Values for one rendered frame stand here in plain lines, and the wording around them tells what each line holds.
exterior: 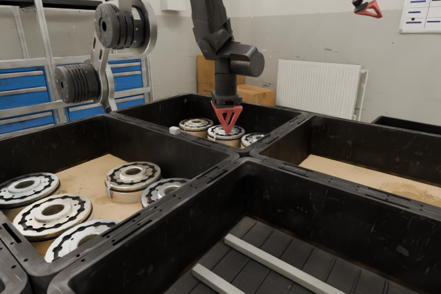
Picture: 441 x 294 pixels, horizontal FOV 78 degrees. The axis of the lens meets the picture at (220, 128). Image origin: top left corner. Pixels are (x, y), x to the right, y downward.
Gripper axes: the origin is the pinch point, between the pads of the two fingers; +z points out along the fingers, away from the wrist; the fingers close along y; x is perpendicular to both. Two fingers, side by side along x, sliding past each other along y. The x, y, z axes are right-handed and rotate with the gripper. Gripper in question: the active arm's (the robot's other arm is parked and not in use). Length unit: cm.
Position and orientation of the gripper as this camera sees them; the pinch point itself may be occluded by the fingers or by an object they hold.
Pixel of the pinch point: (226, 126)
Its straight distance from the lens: 73.7
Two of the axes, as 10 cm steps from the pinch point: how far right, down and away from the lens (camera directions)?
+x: -9.8, 0.7, -1.7
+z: 0.1, 9.4, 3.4
